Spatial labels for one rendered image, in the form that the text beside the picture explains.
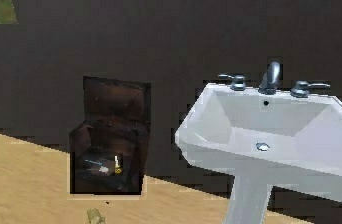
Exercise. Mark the dark wooden commode with lid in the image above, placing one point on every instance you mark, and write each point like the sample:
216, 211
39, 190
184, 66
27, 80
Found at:
112, 133

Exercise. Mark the grey sink faucet spout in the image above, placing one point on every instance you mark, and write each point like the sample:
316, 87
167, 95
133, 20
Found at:
270, 78

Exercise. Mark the small olive floor object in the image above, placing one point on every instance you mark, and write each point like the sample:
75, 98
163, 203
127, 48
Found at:
95, 216

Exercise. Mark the white pedestal sink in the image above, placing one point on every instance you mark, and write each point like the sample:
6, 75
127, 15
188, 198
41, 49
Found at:
279, 133

